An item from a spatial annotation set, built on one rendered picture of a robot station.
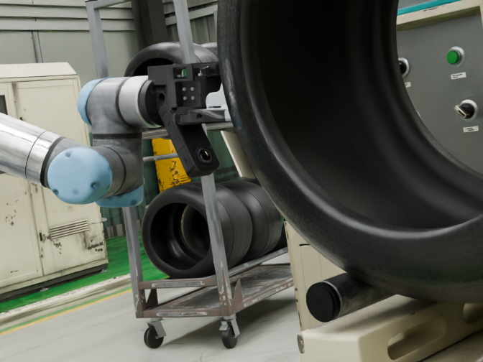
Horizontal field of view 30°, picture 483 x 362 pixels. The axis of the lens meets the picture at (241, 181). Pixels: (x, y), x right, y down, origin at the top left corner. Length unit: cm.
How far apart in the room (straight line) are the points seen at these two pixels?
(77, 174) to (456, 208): 49
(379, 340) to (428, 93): 82
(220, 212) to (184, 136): 346
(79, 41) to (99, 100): 1077
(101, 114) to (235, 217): 342
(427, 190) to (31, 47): 1048
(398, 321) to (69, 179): 47
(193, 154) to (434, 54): 65
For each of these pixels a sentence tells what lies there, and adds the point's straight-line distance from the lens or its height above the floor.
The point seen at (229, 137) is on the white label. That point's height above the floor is 109.
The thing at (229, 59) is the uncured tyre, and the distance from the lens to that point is 103.
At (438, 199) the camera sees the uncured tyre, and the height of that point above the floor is 97.
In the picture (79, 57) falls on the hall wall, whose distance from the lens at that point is 1206.
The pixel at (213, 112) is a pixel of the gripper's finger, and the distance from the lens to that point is 117.
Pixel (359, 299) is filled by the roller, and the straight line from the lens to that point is 102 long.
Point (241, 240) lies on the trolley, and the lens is 478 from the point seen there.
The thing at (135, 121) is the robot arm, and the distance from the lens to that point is 130.
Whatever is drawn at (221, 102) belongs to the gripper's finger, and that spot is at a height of 114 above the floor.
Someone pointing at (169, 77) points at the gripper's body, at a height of 119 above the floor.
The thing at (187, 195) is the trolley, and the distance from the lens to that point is 476.
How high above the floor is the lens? 110
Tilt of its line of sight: 3 degrees down
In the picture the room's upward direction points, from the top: 9 degrees counter-clockwise
